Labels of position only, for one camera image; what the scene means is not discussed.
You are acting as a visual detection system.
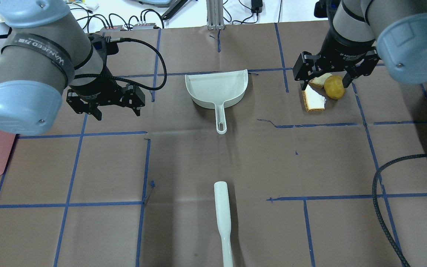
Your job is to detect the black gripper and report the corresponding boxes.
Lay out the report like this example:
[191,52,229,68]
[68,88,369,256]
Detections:
[66,78,145,121]
[294,28,380,91]

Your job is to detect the white plastic dustpan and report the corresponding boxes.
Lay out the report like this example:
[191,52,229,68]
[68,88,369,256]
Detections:
[185,69,248,135]

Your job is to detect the white hand brush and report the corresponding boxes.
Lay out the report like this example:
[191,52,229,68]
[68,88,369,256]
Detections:
[214,181,234,267]

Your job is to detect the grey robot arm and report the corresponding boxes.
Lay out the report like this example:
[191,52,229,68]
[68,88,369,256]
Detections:
[293,0,427,90]
[0,0,145,135]

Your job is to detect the yellow potato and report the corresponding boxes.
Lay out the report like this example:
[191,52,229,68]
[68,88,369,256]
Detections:
[324,75,345,100]

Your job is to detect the small bread piece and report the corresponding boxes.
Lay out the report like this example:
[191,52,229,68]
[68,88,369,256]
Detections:
[308,73,333,89]

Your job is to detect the white bread slice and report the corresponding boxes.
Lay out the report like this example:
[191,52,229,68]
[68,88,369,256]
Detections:
[302,85,327,112]

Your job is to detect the black power adapter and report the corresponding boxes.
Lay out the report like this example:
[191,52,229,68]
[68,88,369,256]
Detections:
[251,0,263,14]

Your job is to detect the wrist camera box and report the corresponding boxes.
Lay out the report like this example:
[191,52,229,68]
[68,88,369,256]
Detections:
[87,33,120,56]

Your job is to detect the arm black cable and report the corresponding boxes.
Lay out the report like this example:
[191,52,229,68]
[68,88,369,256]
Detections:
[75,37,167,91]
[373,152,427,267]

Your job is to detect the aluminium frame post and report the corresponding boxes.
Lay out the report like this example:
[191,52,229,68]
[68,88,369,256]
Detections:
[206,0,224,30]

